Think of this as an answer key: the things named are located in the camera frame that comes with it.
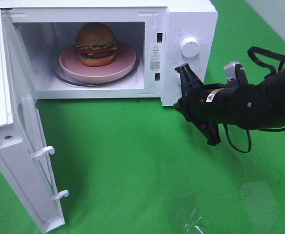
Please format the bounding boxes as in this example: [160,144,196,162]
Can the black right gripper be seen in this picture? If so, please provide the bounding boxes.
[173,63,221,146]

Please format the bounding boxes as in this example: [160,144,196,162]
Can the burger with lettuce and tomato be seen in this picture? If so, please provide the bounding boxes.
[74,22,118,67]

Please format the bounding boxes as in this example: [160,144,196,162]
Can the pink round plate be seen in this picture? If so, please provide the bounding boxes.
[59,41,138,85]

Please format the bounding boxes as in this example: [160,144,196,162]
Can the white microwave door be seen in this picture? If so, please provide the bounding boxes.
[0,9,69,233]

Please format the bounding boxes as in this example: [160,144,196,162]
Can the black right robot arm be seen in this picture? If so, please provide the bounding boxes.
[174,63,285,146]

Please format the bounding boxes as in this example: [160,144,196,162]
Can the upper white microwave knob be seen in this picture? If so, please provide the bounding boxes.
[180,36,200,58]

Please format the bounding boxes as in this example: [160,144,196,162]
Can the warning label with QR code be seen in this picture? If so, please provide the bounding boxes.
[148,43,163,72]

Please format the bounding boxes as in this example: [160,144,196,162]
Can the clear tape strip on table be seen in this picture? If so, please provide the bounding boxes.
[184,208,205,234]

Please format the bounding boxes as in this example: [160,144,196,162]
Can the white microwave oven body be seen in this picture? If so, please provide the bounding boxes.
[0,0,218,106]

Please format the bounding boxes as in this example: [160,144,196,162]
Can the glass microwave turntable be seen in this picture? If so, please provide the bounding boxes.
[52,58,141,89]

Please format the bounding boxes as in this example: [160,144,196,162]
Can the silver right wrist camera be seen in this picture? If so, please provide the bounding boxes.
[224,61,243,85]

